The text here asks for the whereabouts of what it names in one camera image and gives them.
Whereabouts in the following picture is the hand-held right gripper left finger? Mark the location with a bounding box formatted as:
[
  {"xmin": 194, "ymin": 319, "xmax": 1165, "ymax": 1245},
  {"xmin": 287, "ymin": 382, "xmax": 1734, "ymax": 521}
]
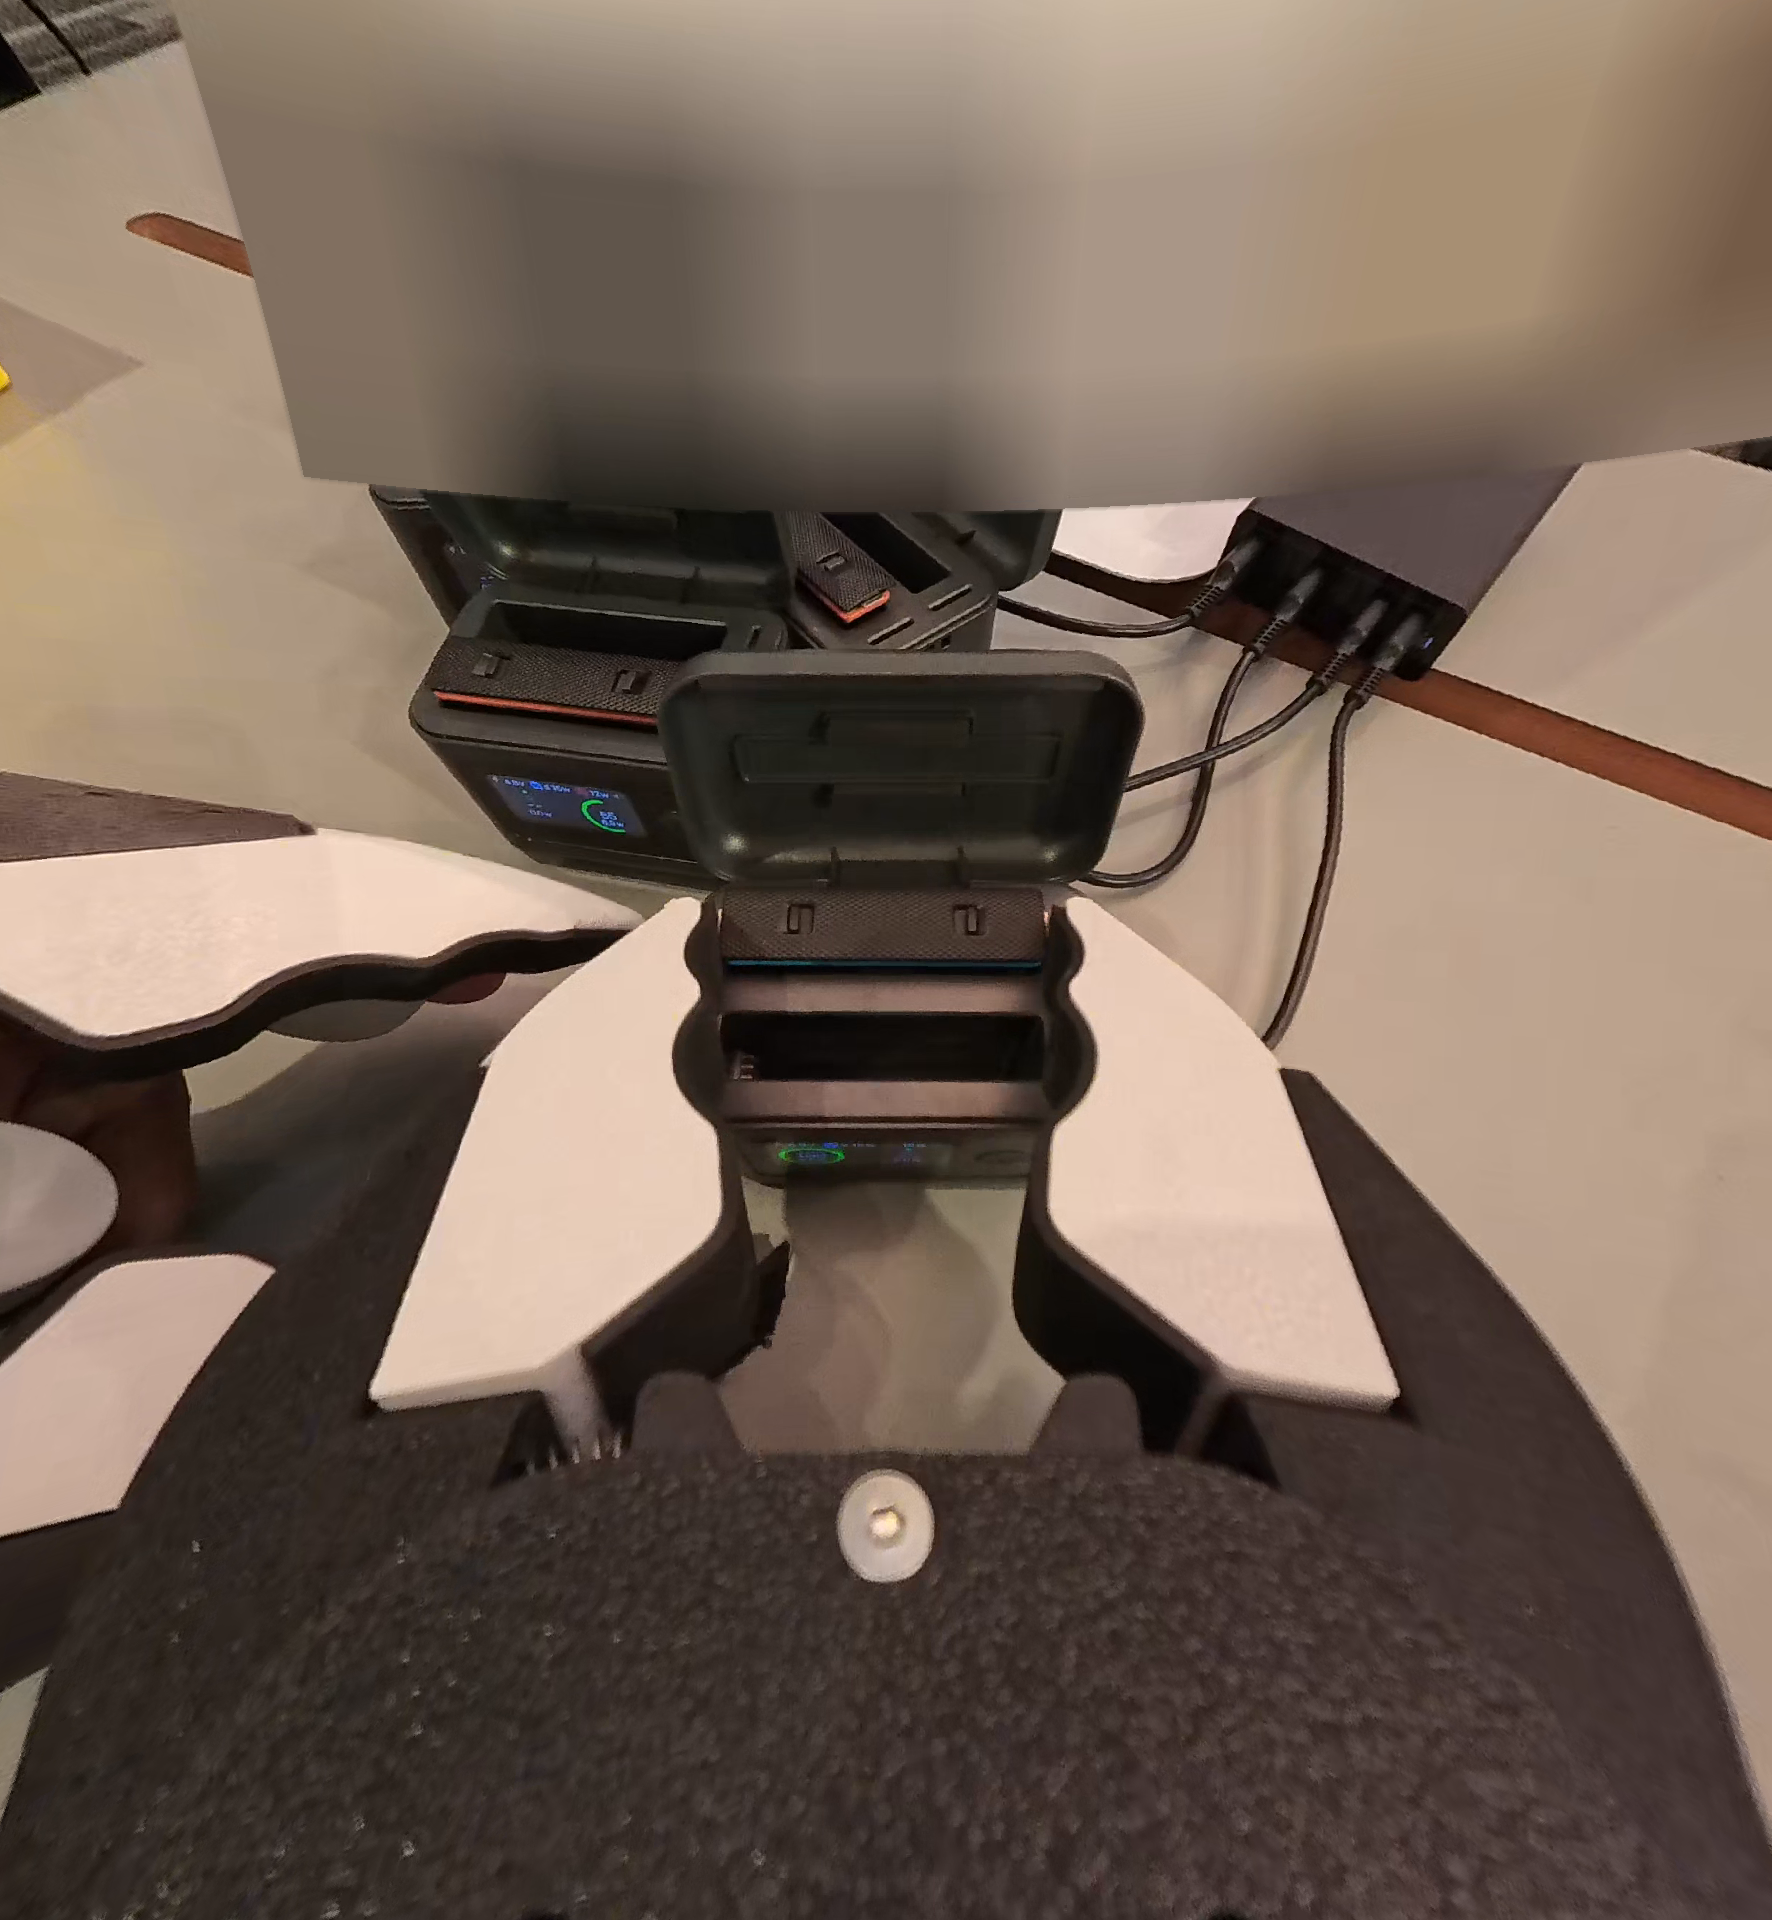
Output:
[{"xmin": 372, "ymin": 902, "xmax": 743, "ymax": 1413}]

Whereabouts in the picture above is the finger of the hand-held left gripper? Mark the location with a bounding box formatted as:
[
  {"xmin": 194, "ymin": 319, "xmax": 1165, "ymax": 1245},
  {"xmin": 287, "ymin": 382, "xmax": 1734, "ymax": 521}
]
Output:
[
  {"xmin": 0, "ymin": 1254, "xmax": 276, "ymax": 1563},
  {"xmin": 0, "ymin": 832, "xmax": 652, "ymax": 1070}
]

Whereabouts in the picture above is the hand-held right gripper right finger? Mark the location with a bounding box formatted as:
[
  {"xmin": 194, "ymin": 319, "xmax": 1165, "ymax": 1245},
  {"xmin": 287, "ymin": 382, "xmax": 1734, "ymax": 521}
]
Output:
[{"xmin": 1013, "ymin": 902, "xmax": 1405, "ymax": 1413}]

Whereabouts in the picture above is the black usb hub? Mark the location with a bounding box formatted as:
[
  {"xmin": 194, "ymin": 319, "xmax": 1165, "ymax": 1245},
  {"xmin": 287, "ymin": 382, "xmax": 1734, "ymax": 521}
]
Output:
[{"xmin": 1242, "ymin": 475, "xmax": 1585, "ymax": 680}]

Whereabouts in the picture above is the black charging cable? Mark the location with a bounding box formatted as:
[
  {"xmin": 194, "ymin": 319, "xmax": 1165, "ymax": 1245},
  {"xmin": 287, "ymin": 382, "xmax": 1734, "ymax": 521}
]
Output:
[
  {"xmin": 1082, "ymin": 580, "xmax": 1328, "ymax": 805},
  {"xmin": 1082, "ymin": 611, "xmax": 1389, "ymax": 895},
  {"xmin": 1262, "ymin": 624, "xmax": 1432, "ymax": 1054},
  {"xmin": 992, "ymin": 552, "xmax": 1266, "ymax": 651}
]

